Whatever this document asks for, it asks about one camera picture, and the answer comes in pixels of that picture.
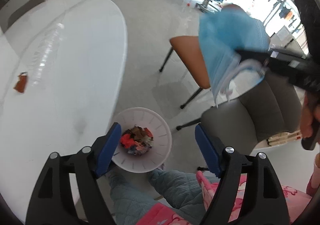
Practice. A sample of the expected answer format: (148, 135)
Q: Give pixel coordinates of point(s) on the white trash bin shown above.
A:
(145, 140)

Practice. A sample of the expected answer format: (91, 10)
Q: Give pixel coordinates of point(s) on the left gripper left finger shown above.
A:
(94, 163)

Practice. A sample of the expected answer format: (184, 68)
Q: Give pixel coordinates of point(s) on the clear plastic bottle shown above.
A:
(44, 56)

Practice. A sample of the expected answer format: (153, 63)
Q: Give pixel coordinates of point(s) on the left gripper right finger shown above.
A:
(225, 164)

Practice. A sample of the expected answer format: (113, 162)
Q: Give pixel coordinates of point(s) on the orange chair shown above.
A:
(188, 50)

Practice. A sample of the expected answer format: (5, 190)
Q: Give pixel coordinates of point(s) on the blue face mask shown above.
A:
(220, 35)

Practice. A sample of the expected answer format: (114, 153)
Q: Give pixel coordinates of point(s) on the grey padded chair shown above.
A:
(270, 108)

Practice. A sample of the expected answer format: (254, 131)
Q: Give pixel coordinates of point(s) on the right hand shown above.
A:
(309, 121)

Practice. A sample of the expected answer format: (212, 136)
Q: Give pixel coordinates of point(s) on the brown snack wrapper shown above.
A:
(21, 83)

